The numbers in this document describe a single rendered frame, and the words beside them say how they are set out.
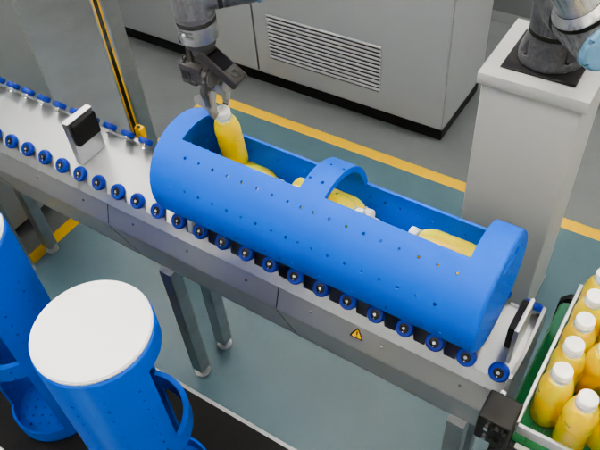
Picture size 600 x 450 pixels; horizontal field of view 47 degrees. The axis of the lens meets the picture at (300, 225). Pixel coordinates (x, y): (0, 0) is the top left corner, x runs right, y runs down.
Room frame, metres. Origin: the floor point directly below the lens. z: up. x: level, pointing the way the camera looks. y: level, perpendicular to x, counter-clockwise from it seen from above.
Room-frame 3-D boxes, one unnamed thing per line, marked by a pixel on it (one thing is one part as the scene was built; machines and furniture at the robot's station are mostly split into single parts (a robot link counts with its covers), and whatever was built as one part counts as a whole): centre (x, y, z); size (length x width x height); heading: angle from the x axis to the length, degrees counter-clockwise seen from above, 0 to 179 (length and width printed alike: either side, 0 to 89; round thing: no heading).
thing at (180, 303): (1.40, 0.42, 0.31); 0.06 x 0.06 x 0.63; 53
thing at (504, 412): (0.64, -0.37, 0.95); 0.10 x 0.07 x 0.10; 143
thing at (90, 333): (0.91, 0.49, 1.03); 0.28 x 0.28 x 0.01
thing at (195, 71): (1.38, 0.19, 1.39); 0.09 x 0.08 x 0.12; 53
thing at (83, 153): (1.63, 0.61, 1.00); 0.10 x 0.04 x 0.15; 143
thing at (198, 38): (1.37, 0.18, 1.48); 0.10 x 0.09 x 0.05; 143
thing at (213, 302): (1.51, 0.34, 0.31); 0.06 x 0.06 x 0.63; 53
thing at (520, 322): (0.82, -0.45, 0.99); 0.10 x 0.02 x 0.12; 143
